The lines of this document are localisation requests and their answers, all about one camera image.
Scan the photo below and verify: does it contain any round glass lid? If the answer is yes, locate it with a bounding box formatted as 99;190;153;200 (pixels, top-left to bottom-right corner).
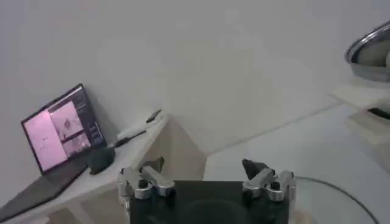
286;175;381;224

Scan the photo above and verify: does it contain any white side desk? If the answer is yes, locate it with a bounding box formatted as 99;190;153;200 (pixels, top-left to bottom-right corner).
0;113;208;224

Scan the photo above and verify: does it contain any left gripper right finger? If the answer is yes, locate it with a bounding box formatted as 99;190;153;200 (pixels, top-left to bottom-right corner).
241;158;297;203

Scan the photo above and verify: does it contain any steel perforated steamer basket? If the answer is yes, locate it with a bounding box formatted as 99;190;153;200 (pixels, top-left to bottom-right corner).
344;20;390;82

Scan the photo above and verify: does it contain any black open laptop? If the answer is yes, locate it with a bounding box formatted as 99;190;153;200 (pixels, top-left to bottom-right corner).
0;83;108;223

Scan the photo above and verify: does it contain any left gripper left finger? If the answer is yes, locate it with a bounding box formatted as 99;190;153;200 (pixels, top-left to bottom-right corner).
117;156;177;205

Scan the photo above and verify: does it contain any black computer mouse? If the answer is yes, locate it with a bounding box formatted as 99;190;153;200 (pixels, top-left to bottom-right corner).
87;146;116;175

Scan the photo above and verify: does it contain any black desk cable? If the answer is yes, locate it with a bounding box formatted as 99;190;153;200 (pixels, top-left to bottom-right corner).
113;130;147;148

